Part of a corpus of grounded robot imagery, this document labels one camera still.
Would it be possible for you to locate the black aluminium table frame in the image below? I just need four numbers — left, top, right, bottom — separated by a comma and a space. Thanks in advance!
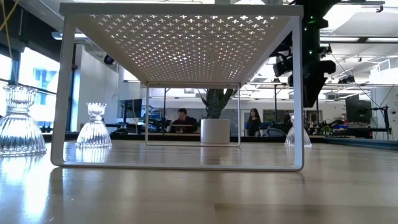
0, 132, 398, 152

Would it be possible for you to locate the black ceiling camera rig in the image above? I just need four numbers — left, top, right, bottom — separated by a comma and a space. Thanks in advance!
320, 43, 333, 58

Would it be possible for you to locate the white perforated metal shelf riser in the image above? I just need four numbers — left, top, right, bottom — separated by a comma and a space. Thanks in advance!
50, 2, 305, 172

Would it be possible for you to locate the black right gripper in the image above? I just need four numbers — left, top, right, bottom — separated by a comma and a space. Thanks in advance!
303, 60, 337, 108

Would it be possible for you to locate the grey office chair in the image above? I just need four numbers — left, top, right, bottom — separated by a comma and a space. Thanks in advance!
266, 127, 287, 138

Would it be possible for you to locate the black computer monitor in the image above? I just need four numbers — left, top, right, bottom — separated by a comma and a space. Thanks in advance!
119, 98, 143, 127
345, 94, 373, 124

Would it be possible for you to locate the black ceiling device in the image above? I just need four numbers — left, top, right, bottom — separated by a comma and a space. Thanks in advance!
338, 75, 356, 85

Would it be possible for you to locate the person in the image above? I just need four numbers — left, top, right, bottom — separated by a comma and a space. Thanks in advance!
247, 108, 262, 137
170, 108, 198, 134

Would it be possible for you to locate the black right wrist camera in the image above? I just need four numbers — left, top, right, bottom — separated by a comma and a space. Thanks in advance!
272, 52, 294, 78

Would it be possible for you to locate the snake plant in white pot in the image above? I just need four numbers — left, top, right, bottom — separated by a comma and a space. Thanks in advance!
198, 88, 239, 144

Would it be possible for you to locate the long ceiling light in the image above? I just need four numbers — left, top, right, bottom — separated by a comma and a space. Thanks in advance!
320, 36, 398, 44
51, 30, 90, 40

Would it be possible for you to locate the clear ribbed glass candle holder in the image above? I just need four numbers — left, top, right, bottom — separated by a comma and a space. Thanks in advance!
75, 102, 113, 149
0, 84, 48, 156
284, 112, 313, 148

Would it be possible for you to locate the white machine cabinet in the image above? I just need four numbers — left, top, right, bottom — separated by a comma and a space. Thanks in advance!
369, 86, 398, 141

